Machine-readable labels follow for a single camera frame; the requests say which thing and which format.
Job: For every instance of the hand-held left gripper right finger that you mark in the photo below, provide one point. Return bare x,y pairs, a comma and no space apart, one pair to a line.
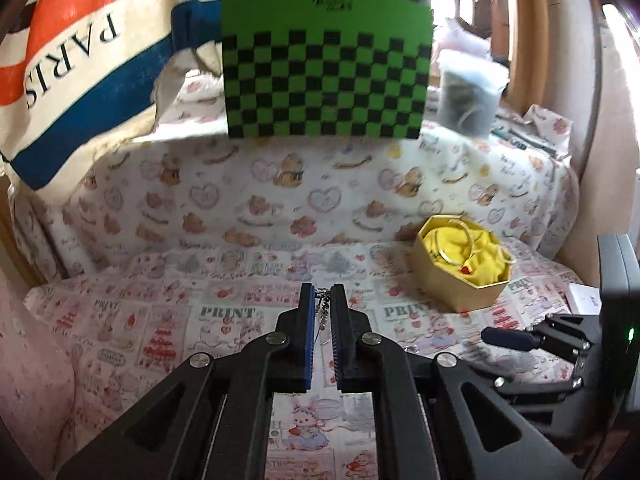
340,340

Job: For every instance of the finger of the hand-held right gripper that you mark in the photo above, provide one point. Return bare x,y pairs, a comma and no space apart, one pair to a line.
505,337
540,385

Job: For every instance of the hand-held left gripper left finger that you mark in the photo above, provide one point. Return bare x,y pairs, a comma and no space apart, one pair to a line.
306,340

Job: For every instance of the gold octagonal box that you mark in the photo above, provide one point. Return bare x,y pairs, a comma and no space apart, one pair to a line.
450,292

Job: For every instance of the small white box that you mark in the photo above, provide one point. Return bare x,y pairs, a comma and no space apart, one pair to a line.
582,300

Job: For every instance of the yellow cloth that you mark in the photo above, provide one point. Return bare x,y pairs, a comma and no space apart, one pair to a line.
487,260

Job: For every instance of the patchwork print bed sheet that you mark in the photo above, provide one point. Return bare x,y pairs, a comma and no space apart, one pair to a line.
175,310

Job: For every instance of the bear print cloth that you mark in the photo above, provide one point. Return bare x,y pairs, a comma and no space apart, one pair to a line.
250,200

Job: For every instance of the translucent plastic bucket with lid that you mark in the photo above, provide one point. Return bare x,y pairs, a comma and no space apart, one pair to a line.
470,100

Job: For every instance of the wooden cabinet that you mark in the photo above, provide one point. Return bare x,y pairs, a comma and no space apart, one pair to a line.
580,60

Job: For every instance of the pink floral quilt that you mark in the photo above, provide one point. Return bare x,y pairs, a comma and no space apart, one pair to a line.
35,385

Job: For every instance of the green checkered box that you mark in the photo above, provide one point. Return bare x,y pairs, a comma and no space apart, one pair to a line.
325,60

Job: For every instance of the striped Paris tote bag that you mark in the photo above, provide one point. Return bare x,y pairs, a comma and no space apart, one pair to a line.
75,85

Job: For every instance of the wooden window frame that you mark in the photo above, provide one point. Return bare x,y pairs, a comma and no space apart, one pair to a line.
530,35

